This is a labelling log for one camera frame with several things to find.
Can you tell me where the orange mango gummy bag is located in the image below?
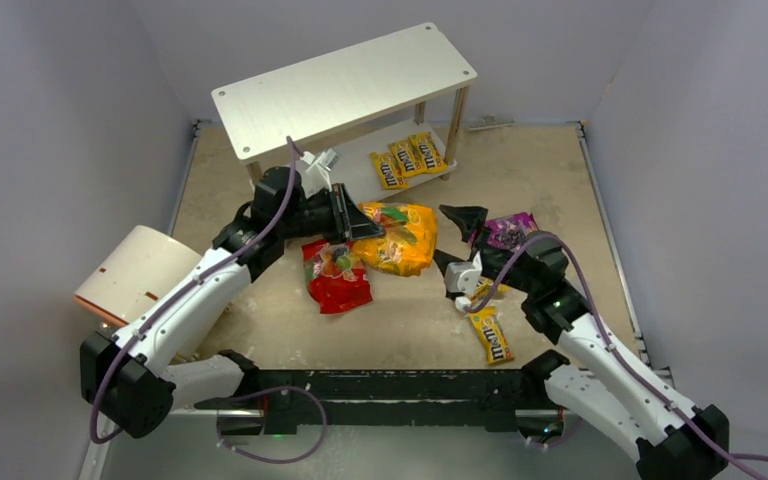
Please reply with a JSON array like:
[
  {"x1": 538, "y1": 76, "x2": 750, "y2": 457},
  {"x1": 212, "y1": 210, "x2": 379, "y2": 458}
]
[{"x1": 351, "y1": 202, "x2": 438, "y2": 277}]

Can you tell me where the purple grape gummy bag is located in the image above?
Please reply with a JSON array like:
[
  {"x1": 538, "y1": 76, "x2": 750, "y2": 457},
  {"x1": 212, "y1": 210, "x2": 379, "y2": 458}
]
[{"x1": 485, "y1": 212, "x2": 539, "y2": 251}]

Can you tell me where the yellow m&m's bag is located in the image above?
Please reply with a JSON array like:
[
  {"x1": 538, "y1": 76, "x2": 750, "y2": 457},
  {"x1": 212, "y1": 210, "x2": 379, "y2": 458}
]
[
  {"x1": 369, "y1": 152, "x2": 409, "y2": 190},
  {"x1": 388, "y1": 139, "x2": 426, "y2": 178},
  {"x1": 409, "y1": 132, "x2": 447, "y2": 174},
  {"x1": 471, "y1": 277, "x2": 510, "y2": 302},
  {"x1": 467, "y1": 306, "x2": 515, "y2": 366}
]

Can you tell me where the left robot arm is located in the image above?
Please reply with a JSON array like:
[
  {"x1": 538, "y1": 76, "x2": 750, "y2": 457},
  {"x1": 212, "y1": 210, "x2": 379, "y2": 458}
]
[{"x1": 79, "y1": 167, "x2": 385, "y2": 444}]

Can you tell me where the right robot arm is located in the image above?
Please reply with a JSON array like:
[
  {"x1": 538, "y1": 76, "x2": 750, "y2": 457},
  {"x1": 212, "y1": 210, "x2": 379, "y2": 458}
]
[{"x1": 434, "y1": 205, "x2": 730, "y2": 479}]

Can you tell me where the white two-tier shelf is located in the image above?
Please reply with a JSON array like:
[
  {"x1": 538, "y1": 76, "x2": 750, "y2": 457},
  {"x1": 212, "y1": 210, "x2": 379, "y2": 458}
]
[{"x1": 211, "y1": 22, "x2": 478, "y2": 202}]

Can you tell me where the red assorted gummy bag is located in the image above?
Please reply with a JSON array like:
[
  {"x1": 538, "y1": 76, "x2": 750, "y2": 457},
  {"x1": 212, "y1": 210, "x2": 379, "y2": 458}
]
[{"x1": 302, "y1": 239, "x2": 373, "y2": 315}]

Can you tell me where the white cylinder container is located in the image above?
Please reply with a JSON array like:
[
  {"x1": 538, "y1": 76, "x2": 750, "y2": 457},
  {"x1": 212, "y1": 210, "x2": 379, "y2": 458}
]
[{"x1": 74, "y1": 225, "x2": 202, "y2": 328}]

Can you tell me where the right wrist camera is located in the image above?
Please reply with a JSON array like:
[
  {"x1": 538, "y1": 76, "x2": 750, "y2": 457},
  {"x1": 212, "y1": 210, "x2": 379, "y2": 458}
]
[{"x1": 443, "y1": 254, "x2": 483, "y2": 312}]

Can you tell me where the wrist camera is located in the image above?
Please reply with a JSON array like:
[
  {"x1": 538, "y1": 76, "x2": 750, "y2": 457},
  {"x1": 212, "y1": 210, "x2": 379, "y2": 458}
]
[
  {"x1": 301, "y1": 148, "x2": 340, "y2": 197},
  {"x1": 443, "y1": 254, "x2": 483, "y2": 312}
]

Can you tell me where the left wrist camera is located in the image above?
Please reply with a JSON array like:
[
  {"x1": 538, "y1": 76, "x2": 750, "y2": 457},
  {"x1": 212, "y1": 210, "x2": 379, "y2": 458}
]
[{"x1": 301, "y1": 148, "x2": 340, "y2": 197}]

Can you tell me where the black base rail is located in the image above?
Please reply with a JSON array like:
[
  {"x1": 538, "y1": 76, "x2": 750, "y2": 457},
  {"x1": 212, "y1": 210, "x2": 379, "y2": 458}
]
[{"x1": 196, "y1": 368, "x2": 574, "y2": 438}]

